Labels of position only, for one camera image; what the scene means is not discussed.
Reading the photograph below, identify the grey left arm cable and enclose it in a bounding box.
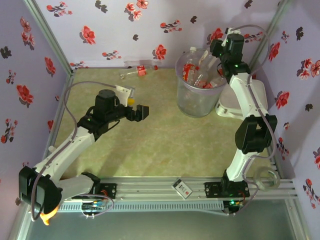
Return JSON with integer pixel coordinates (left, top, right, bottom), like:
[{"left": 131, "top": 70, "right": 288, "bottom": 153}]
[{"left": 30, "top": 81, "right": 118, "bottom": 223}]

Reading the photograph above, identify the aluminium side rail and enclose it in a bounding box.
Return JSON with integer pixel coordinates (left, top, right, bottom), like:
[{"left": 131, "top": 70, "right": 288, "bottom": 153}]
[
  {"left": 46, "top": 68, "right": 78, "bottom": 148},
  {"left": 267, "top": 146, "right": 286, "bottom": 180}
]

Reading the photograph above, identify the small white printed card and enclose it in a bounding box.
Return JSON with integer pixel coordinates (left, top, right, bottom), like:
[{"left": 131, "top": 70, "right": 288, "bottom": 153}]
[{"left": 171, "top": 178, "right": 193, "bottom": 200}]

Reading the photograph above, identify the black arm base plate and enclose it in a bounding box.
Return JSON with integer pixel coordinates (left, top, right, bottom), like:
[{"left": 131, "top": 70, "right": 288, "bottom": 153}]
[
  {"left": 204, "top": 181, "right": 250, "bottom": 199},
  {"left": 71, "top": 183, "right": 118, "bottom": 200}
]

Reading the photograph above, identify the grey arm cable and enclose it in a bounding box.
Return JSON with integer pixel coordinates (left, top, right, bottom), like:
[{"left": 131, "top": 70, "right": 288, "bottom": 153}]
[
  {"left": 232, "top": 24, "right": 278, "bottom": 216},
  {"left": 30, "top": 81, "right": 118, "bottom": 223}
]

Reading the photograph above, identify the white plastic lidded container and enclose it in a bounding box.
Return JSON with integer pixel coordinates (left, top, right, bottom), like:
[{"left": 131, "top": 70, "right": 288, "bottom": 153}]
[{"left": 215, "top": 79, "right": 269, "bottom": 118}]

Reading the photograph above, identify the aluminium frame post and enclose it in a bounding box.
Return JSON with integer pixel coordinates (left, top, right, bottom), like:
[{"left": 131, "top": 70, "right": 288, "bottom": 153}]
[
  {"left": 246, "top": 0, "right": 293, "bottom": 73},
  {"left": 23, "top": 0, "right": 78, "bottom": 76}
]

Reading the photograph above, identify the orange plastic object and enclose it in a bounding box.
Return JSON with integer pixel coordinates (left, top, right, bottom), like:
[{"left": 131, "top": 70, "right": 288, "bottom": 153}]
[{"left": 39, "top": 207, "right": 58, "bottom": 227}]

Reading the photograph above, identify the clear mesh bin purple liner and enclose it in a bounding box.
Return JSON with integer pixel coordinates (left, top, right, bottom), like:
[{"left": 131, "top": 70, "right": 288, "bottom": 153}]
[{"left": 175, "top": 48, "right": 229, "bottom": 118}]

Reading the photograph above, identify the slotted grey cable duct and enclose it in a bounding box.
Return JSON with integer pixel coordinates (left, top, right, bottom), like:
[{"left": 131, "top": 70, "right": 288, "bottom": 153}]
[{"left": 33, "top": 200, "right": 225, "bottom": 213}]

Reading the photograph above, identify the aluminium mounting rail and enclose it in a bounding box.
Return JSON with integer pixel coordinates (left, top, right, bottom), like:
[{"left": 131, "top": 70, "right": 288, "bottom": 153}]
[{"left": 23, "top": 176, "right": 300, "bottom": 201}]

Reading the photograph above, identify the grey right arm cable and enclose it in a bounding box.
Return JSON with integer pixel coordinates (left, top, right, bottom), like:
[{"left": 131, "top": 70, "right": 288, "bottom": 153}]
[{"left": 232, "top": 24, "right": 278, "bottom": 216}]

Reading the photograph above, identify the water bottle white cap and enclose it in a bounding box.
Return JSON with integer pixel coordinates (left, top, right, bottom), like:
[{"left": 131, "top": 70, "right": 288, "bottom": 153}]
[{"left": 182, "top": 46, "right": 199, "bottom": 82}]

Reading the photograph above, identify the clear tape roll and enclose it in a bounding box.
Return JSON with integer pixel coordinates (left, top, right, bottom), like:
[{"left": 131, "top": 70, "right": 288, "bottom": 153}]
[{"left": 252, "top": 166, "right": 281, "bottom": 192}]

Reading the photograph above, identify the base wire bundle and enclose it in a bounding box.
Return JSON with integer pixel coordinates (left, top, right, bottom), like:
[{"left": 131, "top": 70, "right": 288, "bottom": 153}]
[
  {"left": 223, "top": 197, "right": 258, "bottom": 217},
  {"left": 81, "top": 193, "right": 115, "bottom": 220}
]

